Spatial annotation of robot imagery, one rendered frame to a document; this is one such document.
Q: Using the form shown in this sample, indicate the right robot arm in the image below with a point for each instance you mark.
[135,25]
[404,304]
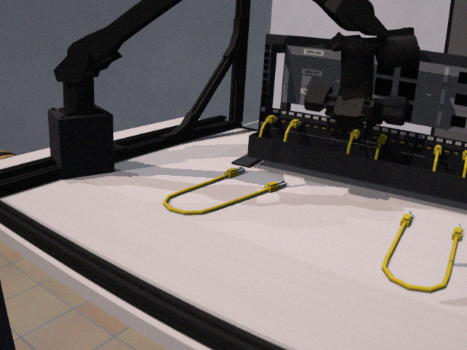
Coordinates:
[399,48]

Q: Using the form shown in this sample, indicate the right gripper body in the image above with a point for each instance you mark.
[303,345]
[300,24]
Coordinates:
[392,110]

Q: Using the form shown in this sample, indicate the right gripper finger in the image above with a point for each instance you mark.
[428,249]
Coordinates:
[369,126]
[343,129]

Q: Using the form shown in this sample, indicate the black rack frame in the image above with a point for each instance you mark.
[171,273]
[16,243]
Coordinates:
[437,97]

